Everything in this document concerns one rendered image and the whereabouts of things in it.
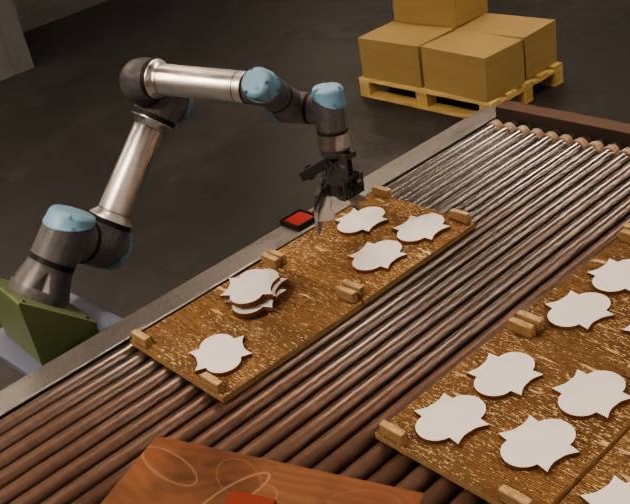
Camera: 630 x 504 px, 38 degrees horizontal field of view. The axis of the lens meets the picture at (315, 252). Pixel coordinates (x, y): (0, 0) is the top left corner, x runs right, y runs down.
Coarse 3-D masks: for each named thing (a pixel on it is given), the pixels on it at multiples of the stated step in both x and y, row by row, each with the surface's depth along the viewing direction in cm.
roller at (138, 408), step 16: (544, 144) 268; (512, 160) 260; (496, 176) 255; (464, 192) 249; (432, 208) 244; (448, 208) 244; (176, 384) 196; (144, 400) 192; (160, 400) 193; (112, 416) 189; (128, 416) 189; (96, 432) 185; (112, 432) 187; (64, 448) 183; (80, 448) 183; (48, 464) 179; (64, 464) 180; (16, 480) 177; (32, 480) 177; (0, 496) 174; (16, 496) 175
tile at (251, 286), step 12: (240, 276) 217; (252, 276) 216; (264, 276) 215; (276, 276) 214; (228, 288) 213; (240, 288) 212; (252, 288) 211; (264, 288) 210; (240, 300) 208; (252, 300) 207
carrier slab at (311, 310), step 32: (224, 288) 222; (288, 288) 217; (320, 288) 215; (192, 320) 212; (224, 320) 210; (256, 320) 208; (288, 320) 206; (320, 320) 204; (160, 352) 203; (256, 352) 197; (288, 352) 195; (224, 384) 189
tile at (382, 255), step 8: (384, 240) 227; (392, 240) 227; (368, 248) 225; (376, 248) 225; (384, 248) 224; (392, 248) 223; (400, 248) 223; (352, 256) 223; (360, 256) 223; (368, 256) 222; (376, 256) 221; (384, 256) 221; (392, 256) 220; (400, 256) 220; (352, 264) 220; (360, 264) 219; (368, 264) 219; (376, 264) 218; (384, 264) 218; (392, 264) 219; (360, 272) 218; (368, 272) 217
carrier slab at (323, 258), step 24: (336, 216) 245; (408, 216) 238; (312, 240) 236; (336, 240) 234; (360, 240) 232; (456, 240) 226; (288, 264) 227; (312, 264) 225; (336, 264) 223; (408, 264) 218; (384, 288) 212
